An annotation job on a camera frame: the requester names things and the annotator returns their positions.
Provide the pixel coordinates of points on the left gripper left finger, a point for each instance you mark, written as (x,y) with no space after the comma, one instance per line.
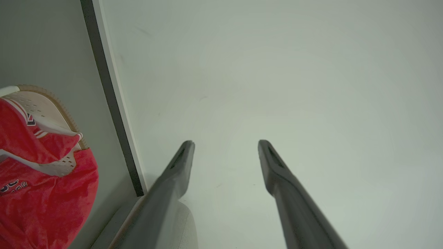
(162,207)

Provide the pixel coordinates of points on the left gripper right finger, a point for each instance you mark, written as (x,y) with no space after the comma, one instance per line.
(297,214)

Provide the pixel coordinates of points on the red sports jersey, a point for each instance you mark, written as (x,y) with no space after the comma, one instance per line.
(52,207)

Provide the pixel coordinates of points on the beige perforated laundry basket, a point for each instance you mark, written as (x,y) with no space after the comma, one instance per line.
(45,107)

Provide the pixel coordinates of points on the dark baseboard strip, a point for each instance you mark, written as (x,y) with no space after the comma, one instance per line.
(105,76)

